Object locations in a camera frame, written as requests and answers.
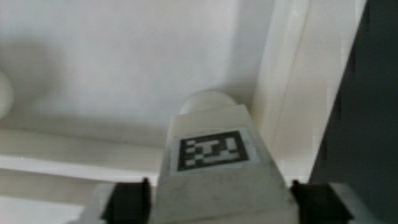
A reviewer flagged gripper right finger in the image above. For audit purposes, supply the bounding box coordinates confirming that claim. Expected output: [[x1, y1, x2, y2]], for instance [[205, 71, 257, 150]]
[[287, 179, 388, 224]]

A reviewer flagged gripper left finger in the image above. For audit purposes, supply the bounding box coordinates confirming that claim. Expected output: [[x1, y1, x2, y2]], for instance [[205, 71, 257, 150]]
[[77, 177, 155, 224]]

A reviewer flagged white leg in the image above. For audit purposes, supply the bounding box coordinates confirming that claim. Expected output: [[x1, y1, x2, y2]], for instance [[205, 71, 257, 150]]
[[148, 91, 299, 224]]

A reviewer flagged white square tabletop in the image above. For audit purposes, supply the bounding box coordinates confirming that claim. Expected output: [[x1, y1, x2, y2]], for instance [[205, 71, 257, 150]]
[[0, 0, 367, 224]]

